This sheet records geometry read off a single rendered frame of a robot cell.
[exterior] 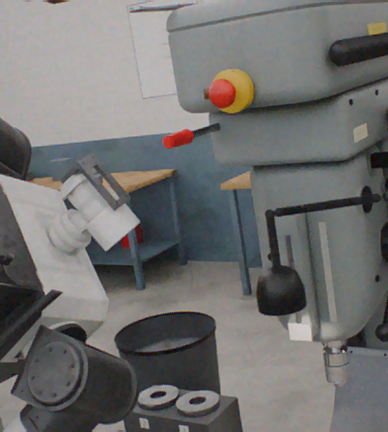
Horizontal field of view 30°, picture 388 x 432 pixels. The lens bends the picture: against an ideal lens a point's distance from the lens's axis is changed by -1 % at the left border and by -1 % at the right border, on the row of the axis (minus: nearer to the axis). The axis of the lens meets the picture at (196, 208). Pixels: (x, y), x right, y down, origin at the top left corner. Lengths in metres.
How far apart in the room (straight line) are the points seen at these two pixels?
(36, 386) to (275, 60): 0.53
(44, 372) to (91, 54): 6.14
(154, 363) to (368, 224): 2.09
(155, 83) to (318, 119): 5.50
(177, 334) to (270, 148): 2.54
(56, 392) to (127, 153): 5.99
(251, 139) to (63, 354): 0.45
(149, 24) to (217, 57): 5.50
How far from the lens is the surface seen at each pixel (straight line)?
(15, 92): 7.73
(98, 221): 1.03
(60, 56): 7.24
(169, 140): 1.05
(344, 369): 1.34
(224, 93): 0.99
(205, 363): 3.27
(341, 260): 1.18
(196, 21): 1.06
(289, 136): 1.12
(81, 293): 1.04
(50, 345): 0.95
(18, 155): 1.22
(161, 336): 3.61
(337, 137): 1.09
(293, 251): 1.16
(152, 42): 6.53
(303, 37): 1.00
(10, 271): 0.96
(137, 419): 1.56
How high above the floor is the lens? 1.81
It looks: 12 degrees down
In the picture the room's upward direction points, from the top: 9 degrees counter-clockwise
